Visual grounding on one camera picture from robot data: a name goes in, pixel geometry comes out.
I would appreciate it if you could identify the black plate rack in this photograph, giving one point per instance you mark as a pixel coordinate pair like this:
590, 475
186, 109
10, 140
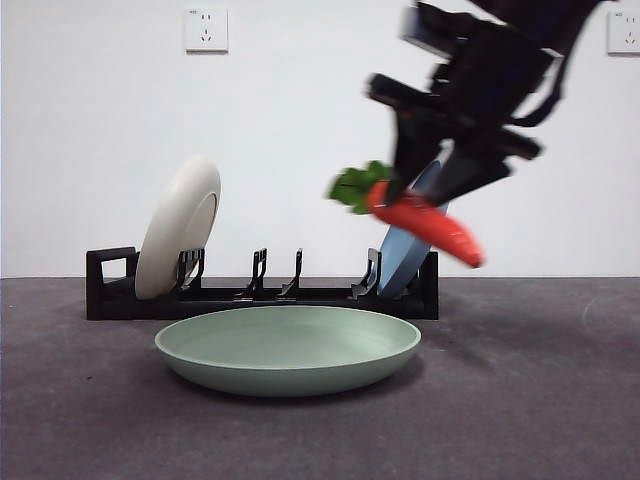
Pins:
125, 307

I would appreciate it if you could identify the green plate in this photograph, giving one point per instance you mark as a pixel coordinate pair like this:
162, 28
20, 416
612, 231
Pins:
285, 370

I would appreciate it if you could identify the white wall socket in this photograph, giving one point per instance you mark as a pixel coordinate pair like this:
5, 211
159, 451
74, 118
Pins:
207, 30
627, 35

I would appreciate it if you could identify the blue plate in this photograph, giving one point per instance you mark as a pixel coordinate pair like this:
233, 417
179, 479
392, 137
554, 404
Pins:
400, 265

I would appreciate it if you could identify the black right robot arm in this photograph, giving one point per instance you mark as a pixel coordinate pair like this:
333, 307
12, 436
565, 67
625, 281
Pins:
540, 20

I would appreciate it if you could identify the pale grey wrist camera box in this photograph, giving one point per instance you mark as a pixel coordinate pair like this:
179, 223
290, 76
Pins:
425, 30

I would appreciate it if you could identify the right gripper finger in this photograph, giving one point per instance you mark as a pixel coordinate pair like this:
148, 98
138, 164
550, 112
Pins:
470, 172
415, 145

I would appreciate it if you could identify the cream white plate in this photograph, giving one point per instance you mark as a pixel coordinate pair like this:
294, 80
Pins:
172, 225

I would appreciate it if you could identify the orange toy carrot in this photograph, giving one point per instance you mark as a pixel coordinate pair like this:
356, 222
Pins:
430, 225

